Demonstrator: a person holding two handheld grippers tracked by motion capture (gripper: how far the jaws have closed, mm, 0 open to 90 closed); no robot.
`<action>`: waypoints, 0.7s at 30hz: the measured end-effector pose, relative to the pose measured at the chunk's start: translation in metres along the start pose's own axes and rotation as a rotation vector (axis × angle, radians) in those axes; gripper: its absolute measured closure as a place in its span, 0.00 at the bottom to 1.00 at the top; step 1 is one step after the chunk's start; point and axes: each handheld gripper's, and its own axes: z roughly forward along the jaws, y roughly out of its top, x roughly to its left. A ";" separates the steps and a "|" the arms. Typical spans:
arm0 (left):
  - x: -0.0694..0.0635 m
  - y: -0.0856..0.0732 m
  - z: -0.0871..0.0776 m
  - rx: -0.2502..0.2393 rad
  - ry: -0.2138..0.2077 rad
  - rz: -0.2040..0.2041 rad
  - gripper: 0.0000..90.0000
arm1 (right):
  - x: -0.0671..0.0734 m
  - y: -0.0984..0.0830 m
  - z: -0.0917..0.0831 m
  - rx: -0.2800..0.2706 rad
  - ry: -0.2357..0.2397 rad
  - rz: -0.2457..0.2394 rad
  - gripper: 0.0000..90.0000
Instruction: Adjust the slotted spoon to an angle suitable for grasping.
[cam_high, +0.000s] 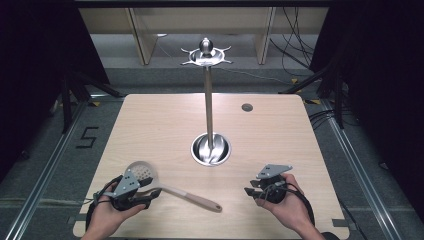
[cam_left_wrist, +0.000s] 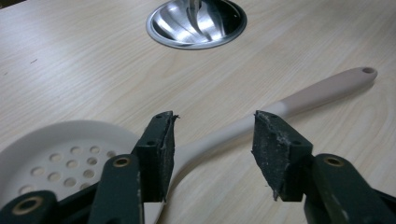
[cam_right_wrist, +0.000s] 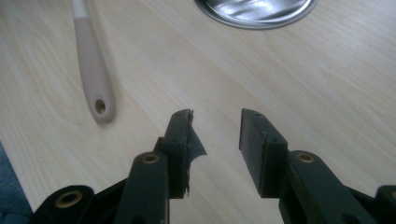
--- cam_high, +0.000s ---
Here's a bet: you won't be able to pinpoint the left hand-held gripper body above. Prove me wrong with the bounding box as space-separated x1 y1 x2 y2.
102 167 152 212

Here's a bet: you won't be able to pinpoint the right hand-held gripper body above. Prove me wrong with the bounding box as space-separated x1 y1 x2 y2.
255 163 294 205

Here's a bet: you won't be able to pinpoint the grey slotted spoon beige handle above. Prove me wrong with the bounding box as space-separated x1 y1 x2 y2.
124 160 223 213

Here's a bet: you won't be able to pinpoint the person's right hand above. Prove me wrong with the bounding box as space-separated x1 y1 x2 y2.
254 173 318 234

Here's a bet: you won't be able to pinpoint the person's left hand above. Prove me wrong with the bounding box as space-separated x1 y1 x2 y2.
83 181 148 238

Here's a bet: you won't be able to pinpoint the metal utensil hanging rack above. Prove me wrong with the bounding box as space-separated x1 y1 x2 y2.
179 37 233 167

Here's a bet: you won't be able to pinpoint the black metal stand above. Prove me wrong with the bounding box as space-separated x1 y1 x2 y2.
59 70 125 135
279 58 346 130

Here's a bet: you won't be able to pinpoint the black curtain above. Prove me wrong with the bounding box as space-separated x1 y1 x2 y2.
308 0 424 221
0 0 111 183

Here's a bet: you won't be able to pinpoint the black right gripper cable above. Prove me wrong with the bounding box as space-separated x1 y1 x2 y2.
259 181 316 226

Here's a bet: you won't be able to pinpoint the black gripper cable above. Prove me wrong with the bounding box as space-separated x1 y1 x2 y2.
84 175 124 232
259 181 316 226

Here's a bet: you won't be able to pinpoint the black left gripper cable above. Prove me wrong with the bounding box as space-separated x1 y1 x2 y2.
84 175 124 232

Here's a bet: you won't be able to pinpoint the aluminium floor rail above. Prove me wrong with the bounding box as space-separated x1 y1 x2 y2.
319 99 403 240
4 99 88 240

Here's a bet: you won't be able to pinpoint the black floor cables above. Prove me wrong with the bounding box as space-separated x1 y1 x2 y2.
269 7 317 78

